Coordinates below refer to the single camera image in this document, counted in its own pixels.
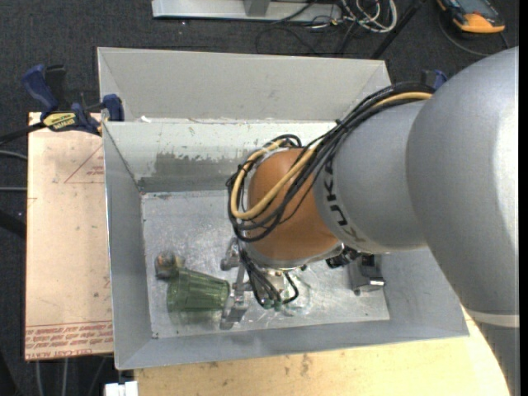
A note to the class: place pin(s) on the grey metal bin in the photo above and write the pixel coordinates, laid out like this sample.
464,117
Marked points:
198,229

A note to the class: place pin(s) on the black cylinder on white bracket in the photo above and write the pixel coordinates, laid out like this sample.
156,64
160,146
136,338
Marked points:
338,259

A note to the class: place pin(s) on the grey metal block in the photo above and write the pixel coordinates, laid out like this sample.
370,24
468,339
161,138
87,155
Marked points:
365,276

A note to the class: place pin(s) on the green glass cup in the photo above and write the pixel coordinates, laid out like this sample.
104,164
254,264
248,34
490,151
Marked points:
197,291

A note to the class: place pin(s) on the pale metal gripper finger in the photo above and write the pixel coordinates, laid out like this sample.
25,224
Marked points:
233,311
229,258

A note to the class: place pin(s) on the clear glass object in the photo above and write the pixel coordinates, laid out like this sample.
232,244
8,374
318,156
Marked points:
303,301

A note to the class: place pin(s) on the small grey brown figure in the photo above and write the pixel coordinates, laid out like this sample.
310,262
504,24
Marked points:
167,264

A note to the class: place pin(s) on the brown cardboard board, red print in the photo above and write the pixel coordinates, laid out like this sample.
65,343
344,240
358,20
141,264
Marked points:
66,237

